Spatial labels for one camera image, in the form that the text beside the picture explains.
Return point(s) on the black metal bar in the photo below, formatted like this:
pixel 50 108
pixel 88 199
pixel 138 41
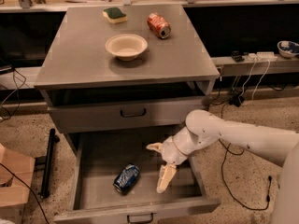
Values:
pixel 45 187

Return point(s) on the black remote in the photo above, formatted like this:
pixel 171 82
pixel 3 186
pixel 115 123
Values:
pixel 237 57

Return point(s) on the green yellow sponge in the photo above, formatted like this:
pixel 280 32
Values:
pixel 114 15

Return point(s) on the blue pepsi can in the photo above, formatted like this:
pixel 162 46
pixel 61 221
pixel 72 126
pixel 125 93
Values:
pixel 126 178

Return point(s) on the beige paper bowl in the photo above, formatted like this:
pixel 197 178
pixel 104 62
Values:
pixel 126 47

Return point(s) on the open grey middle drawer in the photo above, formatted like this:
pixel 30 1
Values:
pixel 101 156

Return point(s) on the white power strip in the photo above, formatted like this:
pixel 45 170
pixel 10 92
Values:
pixel 263 56

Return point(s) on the blue white bowl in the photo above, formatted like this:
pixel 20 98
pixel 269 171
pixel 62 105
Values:
pixel 288 49

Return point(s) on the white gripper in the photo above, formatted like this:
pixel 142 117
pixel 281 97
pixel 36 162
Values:
pixel 169 150

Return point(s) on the cardboard box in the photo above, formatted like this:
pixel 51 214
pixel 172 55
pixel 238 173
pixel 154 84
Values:
pixel 16 173

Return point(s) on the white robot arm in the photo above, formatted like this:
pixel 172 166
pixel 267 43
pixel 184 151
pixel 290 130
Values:
pixel 276 145

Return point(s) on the grey metal drawer cabinet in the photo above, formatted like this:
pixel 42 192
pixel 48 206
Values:
pixel 79 71

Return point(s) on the grey top drawer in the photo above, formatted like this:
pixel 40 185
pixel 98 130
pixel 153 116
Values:
pixel 123 115

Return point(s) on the red soda can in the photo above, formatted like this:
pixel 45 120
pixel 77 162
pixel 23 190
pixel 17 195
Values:
pixel 159 25

